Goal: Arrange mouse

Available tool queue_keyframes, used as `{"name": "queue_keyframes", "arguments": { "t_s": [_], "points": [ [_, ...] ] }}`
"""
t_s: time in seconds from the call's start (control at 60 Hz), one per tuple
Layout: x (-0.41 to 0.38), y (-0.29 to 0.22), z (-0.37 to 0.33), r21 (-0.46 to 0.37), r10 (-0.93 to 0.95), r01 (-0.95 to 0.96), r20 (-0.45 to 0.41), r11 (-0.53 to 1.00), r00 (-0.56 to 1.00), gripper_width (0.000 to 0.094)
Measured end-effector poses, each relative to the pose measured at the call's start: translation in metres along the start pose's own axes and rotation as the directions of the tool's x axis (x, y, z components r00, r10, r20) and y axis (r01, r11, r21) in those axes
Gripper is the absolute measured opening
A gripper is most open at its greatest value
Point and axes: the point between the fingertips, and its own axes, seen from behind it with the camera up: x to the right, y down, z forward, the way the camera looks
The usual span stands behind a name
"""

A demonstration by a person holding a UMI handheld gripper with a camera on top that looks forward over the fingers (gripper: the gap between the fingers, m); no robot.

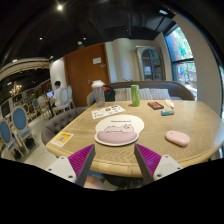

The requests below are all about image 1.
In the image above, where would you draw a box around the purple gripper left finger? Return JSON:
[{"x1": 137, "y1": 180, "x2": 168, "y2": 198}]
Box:
[{"x1": 47, "y1": 144, "x2": 95, "y2": 187}]

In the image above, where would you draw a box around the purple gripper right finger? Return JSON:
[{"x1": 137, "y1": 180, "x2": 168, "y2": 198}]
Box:
[{"x1": 134, "y1": 144, "x2": 182, "y2": 184}]

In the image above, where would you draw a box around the pink computer mouse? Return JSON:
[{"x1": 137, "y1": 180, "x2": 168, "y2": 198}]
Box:
[{"x1": 165, "y1": 130, "x2": 190, "y2": 147}]

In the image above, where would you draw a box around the white pink cat mouse pad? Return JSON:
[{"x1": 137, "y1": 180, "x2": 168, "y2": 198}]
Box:
[{"x1": 95, "y1": 115, "x2": 144, "y2": 146}]

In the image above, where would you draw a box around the yellow QR code sticker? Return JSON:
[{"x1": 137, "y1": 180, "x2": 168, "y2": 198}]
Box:
[{"x1": 51, "y1": 132, "x2": 73, "y2": 147}]

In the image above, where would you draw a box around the grey tufted armchair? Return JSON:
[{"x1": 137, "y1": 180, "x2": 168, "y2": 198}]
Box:
[{"x1": 41, "y1": 108, "x2": 85, "y2": 145}]

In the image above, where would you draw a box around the blue small box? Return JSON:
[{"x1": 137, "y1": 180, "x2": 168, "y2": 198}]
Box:
[{"x1": 161, "y1": 110, "x2": 175, "y2": 116}]

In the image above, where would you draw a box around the white tube on table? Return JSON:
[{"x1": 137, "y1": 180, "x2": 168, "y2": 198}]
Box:
[{"x1": 164, "y1": 99, "x2": 174, "y2": 109}]

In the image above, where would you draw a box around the white sticker sheet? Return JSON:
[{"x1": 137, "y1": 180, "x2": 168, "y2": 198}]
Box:
[{"x1": 92, "y1": 105, "x2": 124, "y2": 119}]

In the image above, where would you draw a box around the striped cushion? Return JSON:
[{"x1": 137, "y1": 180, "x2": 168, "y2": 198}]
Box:
[{"x1": 115, "y1": 88, "x2": 171, "y2": 101}]

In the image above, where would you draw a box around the white chair near person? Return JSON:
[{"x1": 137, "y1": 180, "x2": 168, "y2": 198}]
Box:
[{"x1": 53, "y1": 86, "x2": 74, "y2": 114}]

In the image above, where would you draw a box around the blue round-back chair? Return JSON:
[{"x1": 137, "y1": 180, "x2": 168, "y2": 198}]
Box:
[{"x1": 12, "y1": 106, "x2": 38, "y2": 150}]

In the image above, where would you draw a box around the blue chair at left edge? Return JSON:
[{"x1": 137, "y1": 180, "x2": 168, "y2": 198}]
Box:
[{"x1": 0, "y1": 119, "x2": 23, "y2": 159}]

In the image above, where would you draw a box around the person in white shirt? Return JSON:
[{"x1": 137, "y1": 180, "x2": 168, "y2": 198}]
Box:
[{"x1": 50, "y1": 81, "x2": 61, "y2": 107}]

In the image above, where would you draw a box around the green drink can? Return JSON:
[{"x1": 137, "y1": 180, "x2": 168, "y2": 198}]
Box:
[{"x1": 131, "y1": 85, "x2": 140, "y2": 107}]

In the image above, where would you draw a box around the laptop computer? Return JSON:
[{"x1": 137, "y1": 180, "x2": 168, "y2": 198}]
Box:
[{"x1": 46, "y1": 91, "x2": 54, "y2": 98}]

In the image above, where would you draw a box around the brown curved sofa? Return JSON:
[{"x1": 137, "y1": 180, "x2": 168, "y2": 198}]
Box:
[{"x1": 86, "y1": 79, "x2": 196, "y2": 107}]

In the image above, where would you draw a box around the black backpack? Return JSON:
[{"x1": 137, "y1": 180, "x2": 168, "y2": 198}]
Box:
[{"x1": 103, "y1": 85, "x2": 115, "y2": 102}]

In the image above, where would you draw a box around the clear plastic shaker bottle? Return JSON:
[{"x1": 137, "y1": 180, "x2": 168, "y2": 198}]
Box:
[{"x1": 92, "y1": 80, "x2": 105, "y2": 107}]

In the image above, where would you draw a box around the arched glass cabinet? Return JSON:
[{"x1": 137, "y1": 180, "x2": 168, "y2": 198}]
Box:
[{"x1": 135, "y1": 46, "x2": 165, "y2": 81}]

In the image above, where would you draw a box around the orange wooden door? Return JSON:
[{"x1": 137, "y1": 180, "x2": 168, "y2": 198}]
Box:
[{"x1": 64, "y1": 43, "x2": 110, "y2": 107}]

